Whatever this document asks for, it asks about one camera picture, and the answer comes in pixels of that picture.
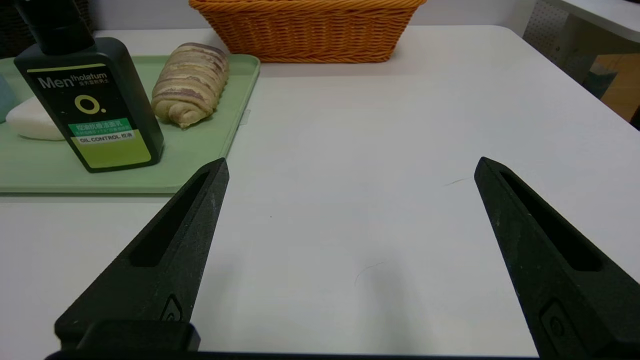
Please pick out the light green plastic tray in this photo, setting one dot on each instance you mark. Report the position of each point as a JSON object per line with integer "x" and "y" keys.
{"x": 210, "y": 145}

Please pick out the orange wicker basket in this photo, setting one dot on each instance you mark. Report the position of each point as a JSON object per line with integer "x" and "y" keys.
{"x": 310, "y": 30}

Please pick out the dark brown wicker basket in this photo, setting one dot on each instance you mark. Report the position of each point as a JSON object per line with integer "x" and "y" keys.
{"x": 10, "y": 30}

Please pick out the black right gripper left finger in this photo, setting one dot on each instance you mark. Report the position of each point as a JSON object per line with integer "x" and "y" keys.
{"x": 165, "y": 260}

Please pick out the black green lotion bottle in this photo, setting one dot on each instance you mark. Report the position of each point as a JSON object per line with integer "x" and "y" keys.
{"x": 95, "y": 110}

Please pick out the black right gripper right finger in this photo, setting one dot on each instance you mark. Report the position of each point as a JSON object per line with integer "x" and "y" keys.
{"x": 560, "y": 300}

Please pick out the white soap bar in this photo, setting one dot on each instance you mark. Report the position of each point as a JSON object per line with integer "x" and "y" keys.
{"x": 32, "y": 122}

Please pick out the white side table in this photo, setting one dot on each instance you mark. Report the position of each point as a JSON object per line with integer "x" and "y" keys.
{"x": 600, "y": 10}

